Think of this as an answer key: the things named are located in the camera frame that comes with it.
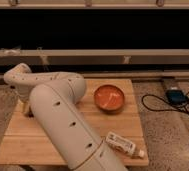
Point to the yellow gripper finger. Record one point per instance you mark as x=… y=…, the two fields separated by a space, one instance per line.
x=26 y=109

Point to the wooden table board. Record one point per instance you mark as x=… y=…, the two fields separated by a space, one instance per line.
x=25 y=143

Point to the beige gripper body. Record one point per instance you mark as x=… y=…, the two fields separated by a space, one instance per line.
x=24 y=97

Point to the white plastic bottle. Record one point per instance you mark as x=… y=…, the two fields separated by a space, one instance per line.
x=124 y=145

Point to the orange bowl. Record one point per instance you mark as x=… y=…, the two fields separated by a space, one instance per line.
x=109 y=98

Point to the blue power adapter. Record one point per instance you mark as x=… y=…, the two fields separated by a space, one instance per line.
x=175 y=97

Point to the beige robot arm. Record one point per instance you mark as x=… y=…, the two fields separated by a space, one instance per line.
x=52 y=97

